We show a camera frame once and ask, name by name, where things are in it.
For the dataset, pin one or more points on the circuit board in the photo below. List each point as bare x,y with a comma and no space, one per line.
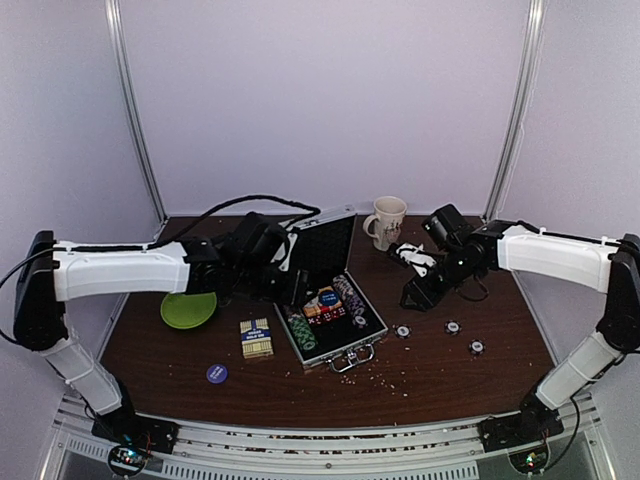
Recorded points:
529,461
127,461

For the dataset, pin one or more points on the cream ceramic mug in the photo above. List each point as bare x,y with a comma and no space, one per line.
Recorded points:
383,226

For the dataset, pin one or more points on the left circuit board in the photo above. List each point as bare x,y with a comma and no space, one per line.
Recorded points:
127,461

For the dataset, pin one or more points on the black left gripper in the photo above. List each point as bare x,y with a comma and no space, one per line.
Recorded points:
292,292

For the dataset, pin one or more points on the aluminium poker case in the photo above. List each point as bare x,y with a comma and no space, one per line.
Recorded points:
337,325

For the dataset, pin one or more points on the purple round button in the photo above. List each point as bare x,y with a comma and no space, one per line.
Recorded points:
217,374

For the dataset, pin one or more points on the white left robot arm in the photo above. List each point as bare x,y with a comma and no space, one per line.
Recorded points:
55,272

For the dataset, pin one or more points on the blue Texas Hold'em card box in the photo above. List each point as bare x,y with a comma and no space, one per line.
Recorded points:
256,338

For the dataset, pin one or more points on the blue small blind button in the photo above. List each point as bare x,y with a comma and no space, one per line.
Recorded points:
329,300

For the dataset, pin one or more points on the red dice set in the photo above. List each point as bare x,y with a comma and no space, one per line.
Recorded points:
326,317

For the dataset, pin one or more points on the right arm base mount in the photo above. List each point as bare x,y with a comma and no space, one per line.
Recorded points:
497,433

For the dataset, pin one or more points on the blue beige chip stack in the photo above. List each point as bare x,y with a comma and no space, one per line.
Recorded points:
343,287

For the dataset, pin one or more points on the red card box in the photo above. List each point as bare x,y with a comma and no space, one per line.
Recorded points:
313,308

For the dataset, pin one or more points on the aluminium front rail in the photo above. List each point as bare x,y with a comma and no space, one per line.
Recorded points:
440,450

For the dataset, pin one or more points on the purple chip stack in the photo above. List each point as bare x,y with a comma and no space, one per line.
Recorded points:
358,307

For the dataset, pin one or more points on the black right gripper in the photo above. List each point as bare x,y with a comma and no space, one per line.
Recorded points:
424,298

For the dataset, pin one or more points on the right circuit board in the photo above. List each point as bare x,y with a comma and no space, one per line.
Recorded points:
529,461

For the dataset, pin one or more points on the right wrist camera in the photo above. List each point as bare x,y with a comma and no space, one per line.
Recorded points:
447,227

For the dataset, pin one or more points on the left aluminium frame post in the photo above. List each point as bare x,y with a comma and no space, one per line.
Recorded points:
118,40

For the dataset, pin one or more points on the green plate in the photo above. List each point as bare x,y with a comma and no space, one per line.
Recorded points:
184,312

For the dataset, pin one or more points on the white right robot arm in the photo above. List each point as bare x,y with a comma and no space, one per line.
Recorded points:
610,267

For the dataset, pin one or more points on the right aluminium frame post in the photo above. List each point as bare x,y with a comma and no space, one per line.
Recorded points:
523,92

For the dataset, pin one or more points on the aluminium frame post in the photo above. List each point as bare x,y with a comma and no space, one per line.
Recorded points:
118,40
523,92

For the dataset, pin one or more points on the green chip stack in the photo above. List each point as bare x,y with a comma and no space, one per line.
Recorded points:
302,333

